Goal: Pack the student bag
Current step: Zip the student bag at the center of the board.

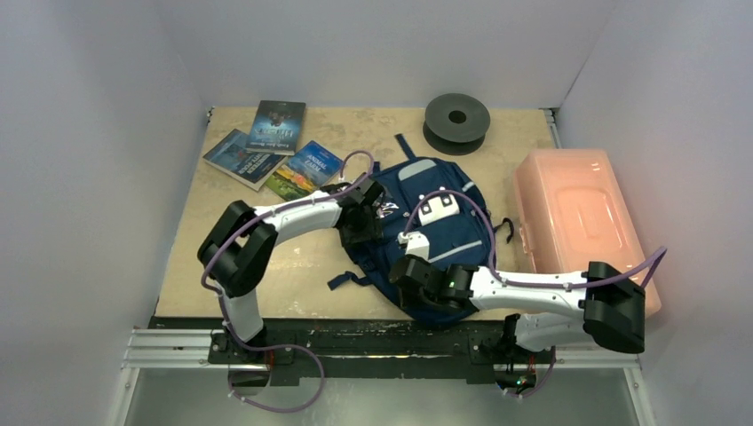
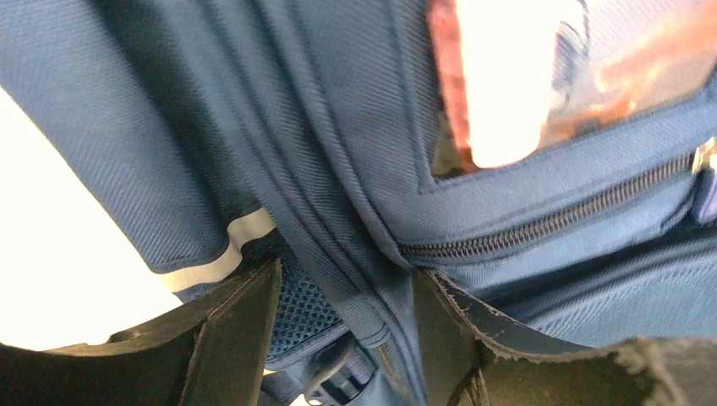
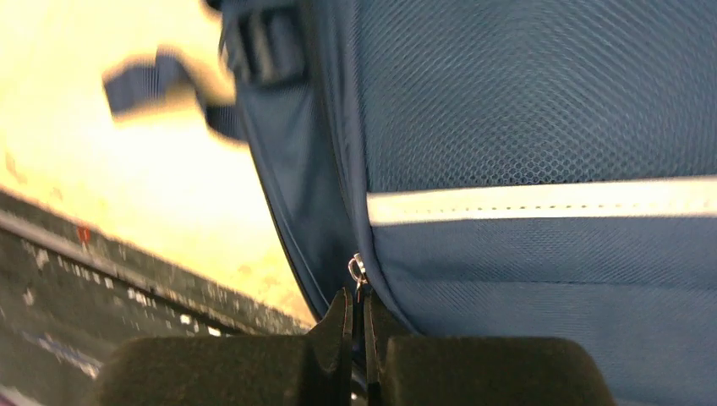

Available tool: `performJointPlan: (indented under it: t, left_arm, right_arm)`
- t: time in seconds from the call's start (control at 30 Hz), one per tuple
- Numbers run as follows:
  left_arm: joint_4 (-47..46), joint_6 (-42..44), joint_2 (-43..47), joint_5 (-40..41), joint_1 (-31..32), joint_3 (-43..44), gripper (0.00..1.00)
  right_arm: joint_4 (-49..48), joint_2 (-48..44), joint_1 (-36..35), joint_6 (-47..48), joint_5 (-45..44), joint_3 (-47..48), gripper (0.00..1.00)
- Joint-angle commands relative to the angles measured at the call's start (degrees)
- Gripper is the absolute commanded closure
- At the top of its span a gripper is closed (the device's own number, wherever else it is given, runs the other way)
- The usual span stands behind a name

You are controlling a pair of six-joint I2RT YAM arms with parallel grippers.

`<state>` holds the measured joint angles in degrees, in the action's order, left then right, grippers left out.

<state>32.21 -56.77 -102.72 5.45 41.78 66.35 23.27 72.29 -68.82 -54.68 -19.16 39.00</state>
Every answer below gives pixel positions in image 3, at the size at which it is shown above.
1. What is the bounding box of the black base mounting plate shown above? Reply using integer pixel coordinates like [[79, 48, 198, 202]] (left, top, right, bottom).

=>
[[1, 194, 304, 405]]

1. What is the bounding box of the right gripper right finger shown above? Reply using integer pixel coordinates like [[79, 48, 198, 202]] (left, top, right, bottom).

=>
[[364, 294, 616, 405]]

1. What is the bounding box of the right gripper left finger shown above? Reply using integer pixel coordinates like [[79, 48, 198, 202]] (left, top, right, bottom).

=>
[[85, 288, 353, 406]]

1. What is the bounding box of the navy blue student backpack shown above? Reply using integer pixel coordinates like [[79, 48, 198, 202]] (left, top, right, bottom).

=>
[[102, 0, 717, 406]]

